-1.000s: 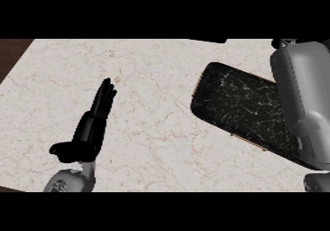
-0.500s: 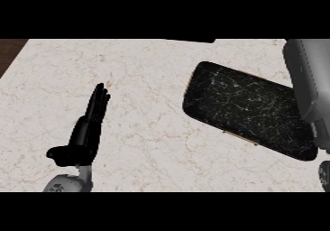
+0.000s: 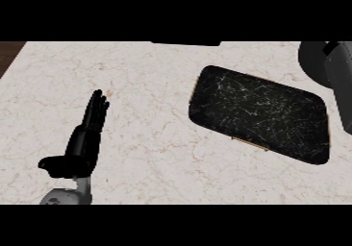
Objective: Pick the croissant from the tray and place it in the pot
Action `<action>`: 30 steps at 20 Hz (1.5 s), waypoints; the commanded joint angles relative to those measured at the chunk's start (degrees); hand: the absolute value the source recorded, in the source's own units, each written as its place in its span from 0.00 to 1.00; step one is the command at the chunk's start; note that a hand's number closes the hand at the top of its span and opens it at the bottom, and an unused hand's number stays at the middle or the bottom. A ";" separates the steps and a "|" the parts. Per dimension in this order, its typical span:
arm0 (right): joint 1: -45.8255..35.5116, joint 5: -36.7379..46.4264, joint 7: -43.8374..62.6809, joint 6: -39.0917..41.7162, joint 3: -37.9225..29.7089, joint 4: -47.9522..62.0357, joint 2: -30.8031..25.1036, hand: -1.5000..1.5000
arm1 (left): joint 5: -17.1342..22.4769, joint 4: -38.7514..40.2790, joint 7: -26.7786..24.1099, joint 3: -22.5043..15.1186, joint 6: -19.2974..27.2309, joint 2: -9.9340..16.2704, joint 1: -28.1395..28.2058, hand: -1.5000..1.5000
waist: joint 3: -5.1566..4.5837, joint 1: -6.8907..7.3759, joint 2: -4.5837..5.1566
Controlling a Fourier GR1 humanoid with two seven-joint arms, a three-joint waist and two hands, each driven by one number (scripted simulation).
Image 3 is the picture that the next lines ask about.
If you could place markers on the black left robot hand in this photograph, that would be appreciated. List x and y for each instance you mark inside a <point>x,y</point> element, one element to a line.
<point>84,141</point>

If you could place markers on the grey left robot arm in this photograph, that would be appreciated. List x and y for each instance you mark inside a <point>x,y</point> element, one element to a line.
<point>74,193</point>

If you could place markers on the black scratched tray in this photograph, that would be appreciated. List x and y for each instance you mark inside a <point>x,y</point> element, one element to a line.
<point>261,113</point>

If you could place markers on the black flat object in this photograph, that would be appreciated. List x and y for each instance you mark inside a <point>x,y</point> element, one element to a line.
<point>185,43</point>

